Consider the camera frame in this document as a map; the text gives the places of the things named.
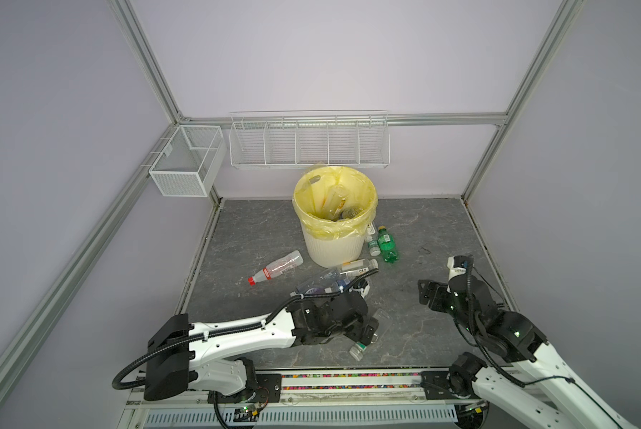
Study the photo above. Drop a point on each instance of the long white wire basket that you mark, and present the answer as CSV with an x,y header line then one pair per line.
x,y
300,139

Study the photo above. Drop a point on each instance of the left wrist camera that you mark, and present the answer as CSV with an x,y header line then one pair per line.
x,y
363,290

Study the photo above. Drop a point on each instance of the clear bottle purple label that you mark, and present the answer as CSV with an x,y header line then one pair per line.
x,y
319,284

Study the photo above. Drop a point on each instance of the square clear bottle green label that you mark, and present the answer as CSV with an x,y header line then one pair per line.
x,y
378,325

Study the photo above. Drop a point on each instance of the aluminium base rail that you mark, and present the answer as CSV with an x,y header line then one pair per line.
x,y
326,398

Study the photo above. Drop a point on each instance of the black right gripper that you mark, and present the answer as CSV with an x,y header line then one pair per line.
x,y
440,290

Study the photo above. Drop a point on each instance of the yellow bin liner bag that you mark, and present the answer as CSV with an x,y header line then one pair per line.
x,y
311,190

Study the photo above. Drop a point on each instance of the clear bottle red cap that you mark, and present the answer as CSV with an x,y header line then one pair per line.
x,y
277,268

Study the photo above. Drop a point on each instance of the tall bottle blue label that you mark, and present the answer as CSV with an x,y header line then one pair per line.
x,y
350,212

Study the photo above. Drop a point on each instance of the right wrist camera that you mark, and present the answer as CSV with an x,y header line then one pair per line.
x,y
458,265

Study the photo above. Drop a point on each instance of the clear bottle green cap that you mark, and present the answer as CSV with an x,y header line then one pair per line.
x,y
371,241

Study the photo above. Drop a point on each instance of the small white mesh basket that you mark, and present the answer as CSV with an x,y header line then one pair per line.
x,y
189,162

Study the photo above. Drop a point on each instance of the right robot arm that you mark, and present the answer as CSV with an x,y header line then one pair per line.
x,y
517,368

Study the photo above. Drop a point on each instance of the square bottle sunflower label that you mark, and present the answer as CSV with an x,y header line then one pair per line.
x,y
334,202

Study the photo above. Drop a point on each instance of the clear bottle orange label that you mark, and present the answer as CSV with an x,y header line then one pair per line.
x,y
358,267

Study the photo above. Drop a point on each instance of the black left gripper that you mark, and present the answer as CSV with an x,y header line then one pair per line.
x,y
366,337

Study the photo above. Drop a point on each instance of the white plastic bin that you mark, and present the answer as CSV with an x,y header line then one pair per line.
x,y
333,246

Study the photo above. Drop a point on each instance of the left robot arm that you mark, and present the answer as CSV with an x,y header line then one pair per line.
x,y
186,355

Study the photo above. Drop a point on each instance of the green bottle yellow cap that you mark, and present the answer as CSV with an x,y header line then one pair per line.
x,y
387,245

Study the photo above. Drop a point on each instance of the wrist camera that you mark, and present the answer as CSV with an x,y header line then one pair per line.
x,y
458,265
363,290

